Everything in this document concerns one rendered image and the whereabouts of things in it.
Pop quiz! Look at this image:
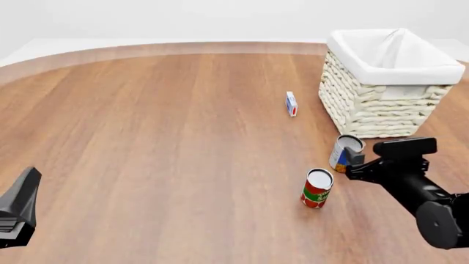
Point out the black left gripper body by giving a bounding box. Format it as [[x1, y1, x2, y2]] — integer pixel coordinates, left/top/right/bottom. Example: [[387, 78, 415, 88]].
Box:
[[0, 210, 37, 249]]

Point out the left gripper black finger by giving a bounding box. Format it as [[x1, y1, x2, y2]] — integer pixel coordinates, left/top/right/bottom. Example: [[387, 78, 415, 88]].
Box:
[[0, 166, 43, 228]]

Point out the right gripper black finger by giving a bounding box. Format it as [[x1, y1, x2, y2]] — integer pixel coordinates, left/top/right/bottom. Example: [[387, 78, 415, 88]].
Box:
[[343, 145, 368, 166]]

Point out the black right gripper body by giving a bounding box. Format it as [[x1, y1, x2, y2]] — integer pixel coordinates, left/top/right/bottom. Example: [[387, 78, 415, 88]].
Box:
[[345, 156, 390, 182]]

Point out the blue and white soup tin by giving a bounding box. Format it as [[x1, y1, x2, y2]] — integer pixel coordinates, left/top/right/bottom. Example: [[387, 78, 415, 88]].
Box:
[[328, 134, 366, 175]]

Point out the woven basket with white liner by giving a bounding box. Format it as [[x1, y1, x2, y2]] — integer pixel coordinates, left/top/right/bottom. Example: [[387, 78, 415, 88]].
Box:
[[317, 27, 466, 139]]

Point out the small blue white food box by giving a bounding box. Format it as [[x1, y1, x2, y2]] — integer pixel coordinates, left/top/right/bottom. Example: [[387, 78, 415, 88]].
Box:
[[284, 90, 298, 117]]

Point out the red and green sauce tin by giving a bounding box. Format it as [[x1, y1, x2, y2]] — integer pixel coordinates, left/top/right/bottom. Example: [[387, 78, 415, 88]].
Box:
[[300, 167, 335, 210]]

